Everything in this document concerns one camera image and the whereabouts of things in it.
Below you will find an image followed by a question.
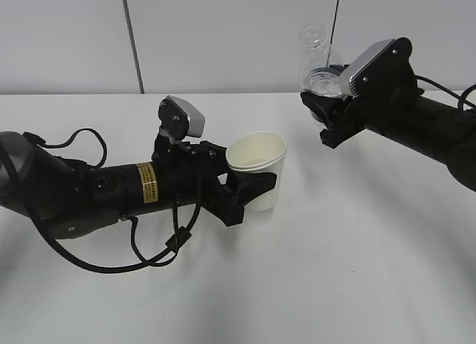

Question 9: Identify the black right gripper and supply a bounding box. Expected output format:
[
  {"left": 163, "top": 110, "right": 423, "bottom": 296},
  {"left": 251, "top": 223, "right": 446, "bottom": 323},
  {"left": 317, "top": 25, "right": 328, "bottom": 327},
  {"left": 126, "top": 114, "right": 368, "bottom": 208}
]
[{"left": 300, "top": 63, "right": 421, "bottom": 149}]

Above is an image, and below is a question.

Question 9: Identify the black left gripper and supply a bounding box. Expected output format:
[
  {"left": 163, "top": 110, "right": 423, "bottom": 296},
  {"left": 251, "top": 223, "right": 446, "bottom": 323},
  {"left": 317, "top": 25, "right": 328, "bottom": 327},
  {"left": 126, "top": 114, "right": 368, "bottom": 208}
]
[{"left": 152, "top": 134, "right": 278, "bottom": 226}]

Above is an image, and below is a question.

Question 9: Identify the white paper cup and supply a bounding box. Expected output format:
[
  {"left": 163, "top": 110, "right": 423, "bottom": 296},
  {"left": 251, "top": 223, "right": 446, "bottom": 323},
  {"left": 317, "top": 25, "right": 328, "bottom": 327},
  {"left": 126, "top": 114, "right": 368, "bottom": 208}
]
[{"left": 225, "top": 131, "right": 287, "bottom": 211}]

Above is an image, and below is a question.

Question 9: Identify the clear water bottle green label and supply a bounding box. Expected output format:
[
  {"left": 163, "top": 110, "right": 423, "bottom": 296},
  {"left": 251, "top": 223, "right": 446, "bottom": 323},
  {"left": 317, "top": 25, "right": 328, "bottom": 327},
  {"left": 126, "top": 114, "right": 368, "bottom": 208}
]
[{"left": 299, "top": 24, "right": 344, "bottom": 97}]

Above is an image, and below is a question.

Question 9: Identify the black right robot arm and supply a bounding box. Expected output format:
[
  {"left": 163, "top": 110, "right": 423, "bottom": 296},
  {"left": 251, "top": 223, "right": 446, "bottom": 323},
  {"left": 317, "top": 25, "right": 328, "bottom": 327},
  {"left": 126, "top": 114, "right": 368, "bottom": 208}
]
[{"left": 300, "top": 64, "right": 475, "bottom": 190}]

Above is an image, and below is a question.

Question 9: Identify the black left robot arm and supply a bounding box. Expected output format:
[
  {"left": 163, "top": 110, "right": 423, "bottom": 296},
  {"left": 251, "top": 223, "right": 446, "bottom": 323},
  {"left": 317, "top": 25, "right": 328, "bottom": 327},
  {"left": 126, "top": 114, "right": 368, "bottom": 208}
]
[{"left": 1, "top": 132, "right": 277, "bottom": 239}]

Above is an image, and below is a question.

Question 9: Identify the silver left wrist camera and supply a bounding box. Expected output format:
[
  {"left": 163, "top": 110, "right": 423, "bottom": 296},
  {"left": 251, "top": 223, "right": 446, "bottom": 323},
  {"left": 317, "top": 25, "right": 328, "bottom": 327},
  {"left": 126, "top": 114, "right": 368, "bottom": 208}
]
[{"left": 158, "top": 95, "right": 205, "bottom": 141}]

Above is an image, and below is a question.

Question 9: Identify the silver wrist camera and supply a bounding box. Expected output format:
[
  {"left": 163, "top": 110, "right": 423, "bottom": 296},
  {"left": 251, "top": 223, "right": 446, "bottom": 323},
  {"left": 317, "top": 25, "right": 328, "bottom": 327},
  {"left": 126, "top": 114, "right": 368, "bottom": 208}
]
[
  {"left": 338, "top": 37, "right": 417, "bottom": 98},
  {"left": 158, "top": 95, "right": 205, "bottom": 141}
]

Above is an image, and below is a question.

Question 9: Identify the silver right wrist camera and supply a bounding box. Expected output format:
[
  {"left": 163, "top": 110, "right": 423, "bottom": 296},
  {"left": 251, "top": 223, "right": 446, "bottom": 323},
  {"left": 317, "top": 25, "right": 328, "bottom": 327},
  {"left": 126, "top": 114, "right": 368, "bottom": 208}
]
[{"left": 338, "top": 37, "right": 417, "bottom": 98}]

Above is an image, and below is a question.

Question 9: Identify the right black wall seam strip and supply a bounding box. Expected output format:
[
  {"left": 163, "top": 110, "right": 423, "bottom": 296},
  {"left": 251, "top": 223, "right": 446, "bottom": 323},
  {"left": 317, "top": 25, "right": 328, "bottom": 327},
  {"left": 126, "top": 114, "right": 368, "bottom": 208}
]
[{"left": 321, "top": 0, "right": 343, "bottom": 93}]

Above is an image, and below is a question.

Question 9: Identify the black wall seam strip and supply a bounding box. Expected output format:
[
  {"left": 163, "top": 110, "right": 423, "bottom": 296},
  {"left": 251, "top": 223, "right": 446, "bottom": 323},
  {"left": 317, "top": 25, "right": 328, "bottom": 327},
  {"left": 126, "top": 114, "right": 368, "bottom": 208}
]
[
  {"left": 121, "top": 0, "right": 145, "bottom": 94},
  {"left": 321, "top": 0, "right": 343, "bottom": 93}
]

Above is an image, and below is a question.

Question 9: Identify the black right camera cable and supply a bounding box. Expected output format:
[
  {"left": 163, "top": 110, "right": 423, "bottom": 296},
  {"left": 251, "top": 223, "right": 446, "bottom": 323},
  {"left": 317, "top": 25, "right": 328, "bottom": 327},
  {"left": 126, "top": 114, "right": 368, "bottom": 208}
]
[{"left": 412, "top": 74, "right": 476, "bottom": 111}]

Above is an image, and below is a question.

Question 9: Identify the left black wall seam strip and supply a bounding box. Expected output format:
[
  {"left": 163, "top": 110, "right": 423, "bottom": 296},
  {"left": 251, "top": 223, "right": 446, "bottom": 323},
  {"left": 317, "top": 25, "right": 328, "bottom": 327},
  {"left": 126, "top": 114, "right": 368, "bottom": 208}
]
[{"left": 121, "top": 0, "right": 145, "bottom": 94}]

